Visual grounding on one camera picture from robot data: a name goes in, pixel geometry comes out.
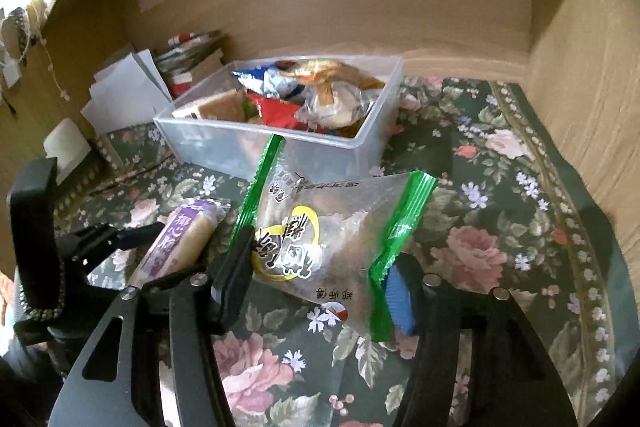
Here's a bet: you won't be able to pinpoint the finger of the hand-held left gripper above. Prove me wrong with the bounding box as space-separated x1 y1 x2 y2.
70 222 166 268

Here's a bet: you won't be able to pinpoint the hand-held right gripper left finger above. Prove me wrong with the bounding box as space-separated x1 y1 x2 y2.
50 224 257 427

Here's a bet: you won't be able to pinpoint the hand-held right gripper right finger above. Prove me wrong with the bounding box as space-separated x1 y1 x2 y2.
384 257 581 427

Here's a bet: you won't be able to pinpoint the purple label snack packet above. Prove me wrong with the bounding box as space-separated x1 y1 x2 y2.
131 198 232 289

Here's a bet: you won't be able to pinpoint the clear green-edged snack packet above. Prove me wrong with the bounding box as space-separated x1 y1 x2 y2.
234 134 439 344

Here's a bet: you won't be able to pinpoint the clear plastic container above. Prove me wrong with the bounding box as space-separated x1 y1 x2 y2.
153 55 405 182

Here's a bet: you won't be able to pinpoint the beige cracker packet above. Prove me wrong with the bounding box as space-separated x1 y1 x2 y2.
172 88 247 122

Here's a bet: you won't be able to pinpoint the red snack packet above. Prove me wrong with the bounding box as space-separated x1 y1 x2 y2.
245 91 307 128

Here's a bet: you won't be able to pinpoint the blue snack packet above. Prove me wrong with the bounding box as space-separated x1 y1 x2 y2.
234 63 302 101

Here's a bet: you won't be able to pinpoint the clear round cake packet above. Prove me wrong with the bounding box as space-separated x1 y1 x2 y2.
301 81 372 131

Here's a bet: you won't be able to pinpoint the amber snack packet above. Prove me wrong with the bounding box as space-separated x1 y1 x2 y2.
295 58 387 91

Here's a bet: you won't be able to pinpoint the white tag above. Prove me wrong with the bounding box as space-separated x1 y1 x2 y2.
2 58 24 88

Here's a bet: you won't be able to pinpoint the floral tablecloth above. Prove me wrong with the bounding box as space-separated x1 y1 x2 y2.
50 76 628 427

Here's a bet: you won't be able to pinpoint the white papers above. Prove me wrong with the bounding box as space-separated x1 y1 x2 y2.
80 48 174 136

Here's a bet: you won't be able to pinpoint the beaded headband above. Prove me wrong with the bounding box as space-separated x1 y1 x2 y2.
4 6 37 60

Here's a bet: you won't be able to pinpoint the stack of books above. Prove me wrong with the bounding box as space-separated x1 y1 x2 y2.
155 31 227 98

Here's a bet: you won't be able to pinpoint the yellow hair accessory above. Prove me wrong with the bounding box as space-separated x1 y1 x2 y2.
26 0 49 28

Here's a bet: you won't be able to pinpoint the beaded strap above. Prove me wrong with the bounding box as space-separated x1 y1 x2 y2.
15 252 67 323

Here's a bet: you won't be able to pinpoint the white bead cord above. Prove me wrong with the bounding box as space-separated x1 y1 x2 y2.
41 34 69 101

